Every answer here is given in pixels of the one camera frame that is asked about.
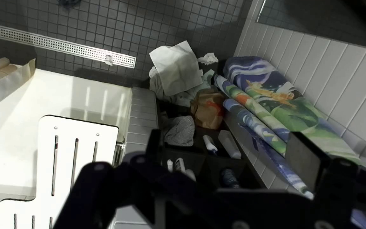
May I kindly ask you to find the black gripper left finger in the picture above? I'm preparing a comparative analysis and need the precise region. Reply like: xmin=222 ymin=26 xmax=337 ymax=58
xmin=53 ymin=130 xmax=217 ymax=229

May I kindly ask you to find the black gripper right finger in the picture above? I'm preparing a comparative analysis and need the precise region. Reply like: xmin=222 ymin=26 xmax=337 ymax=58
xmin=285 ymin=133 xmax=366 ymax=228

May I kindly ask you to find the colourful bath towel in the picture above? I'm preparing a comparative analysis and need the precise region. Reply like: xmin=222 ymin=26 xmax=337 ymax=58
xmin=213 ymin=56 xmax=361 ymax=198

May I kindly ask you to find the grey folded cloth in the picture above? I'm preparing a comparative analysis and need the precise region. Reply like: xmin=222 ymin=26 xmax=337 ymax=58
xmin=164 ymin=116 xmax=196 ymax=147

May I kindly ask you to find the black shelf unit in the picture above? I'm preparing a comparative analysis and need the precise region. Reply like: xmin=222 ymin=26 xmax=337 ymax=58
xmin=155 ymin=95 xmax=269 ymax=192

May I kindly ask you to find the white small tube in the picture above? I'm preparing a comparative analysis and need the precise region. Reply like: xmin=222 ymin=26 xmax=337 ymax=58
xmin=202 ymin=135 xmax=217 ymax=153

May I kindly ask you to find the white slatted shower seat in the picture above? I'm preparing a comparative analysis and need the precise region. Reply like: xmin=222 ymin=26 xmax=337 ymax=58
xmin=0 ymin=115 xmax=119 ymax=229

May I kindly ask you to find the clear small bottle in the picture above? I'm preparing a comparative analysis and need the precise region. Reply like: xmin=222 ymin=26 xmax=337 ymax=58
xmin=218 ymin=130 xmax=241 ymax=159

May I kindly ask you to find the white crumpled cloth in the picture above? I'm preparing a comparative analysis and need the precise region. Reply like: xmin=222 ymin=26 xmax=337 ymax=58
xmin=149 ymin=41 xmax=218 ymax=107

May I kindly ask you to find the metal floor drain strip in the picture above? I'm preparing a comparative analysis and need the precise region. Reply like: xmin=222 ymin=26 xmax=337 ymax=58
xmin=0 ymin=26 xmax=136 ymax=69

